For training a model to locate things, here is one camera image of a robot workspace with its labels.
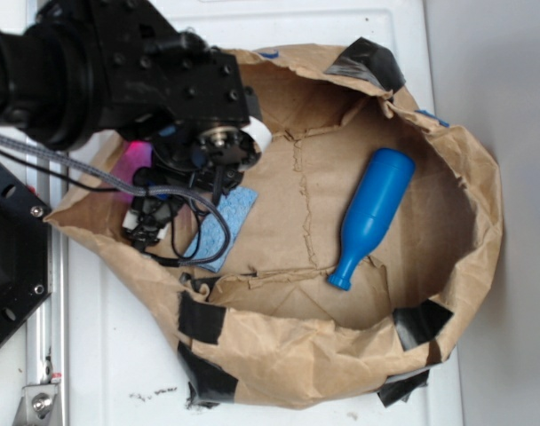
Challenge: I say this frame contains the aluminium rail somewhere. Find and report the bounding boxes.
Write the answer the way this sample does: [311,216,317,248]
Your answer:
[24,0,70,426]

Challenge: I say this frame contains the metal corner bracket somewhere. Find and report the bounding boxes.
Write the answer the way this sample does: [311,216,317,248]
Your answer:
[12,383,63,426]

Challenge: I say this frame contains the blue sponge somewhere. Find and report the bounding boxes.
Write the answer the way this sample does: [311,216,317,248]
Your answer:
[180,185,259,272]

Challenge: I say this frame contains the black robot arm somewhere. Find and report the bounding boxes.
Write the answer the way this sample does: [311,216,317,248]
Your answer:
[0,1,271,192]

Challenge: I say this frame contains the blue plastic bottle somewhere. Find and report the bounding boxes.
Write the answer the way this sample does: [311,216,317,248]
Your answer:
[328,148,416,291]

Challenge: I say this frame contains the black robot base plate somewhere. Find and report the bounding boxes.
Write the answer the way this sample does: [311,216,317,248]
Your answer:
[0,162,50,349]

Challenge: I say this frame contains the white plastic tray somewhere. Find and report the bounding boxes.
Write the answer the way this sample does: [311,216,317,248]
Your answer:
[63,1,464,425]

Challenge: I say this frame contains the brown paper bag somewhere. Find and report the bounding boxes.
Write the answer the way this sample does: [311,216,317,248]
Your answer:
[48,44,504,408]

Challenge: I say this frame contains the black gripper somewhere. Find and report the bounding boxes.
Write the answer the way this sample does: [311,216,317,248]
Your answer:
[34,0,273,196]

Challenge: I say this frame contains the grey braided cable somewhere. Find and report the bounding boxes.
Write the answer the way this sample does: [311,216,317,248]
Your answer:
[0,128,234,266]

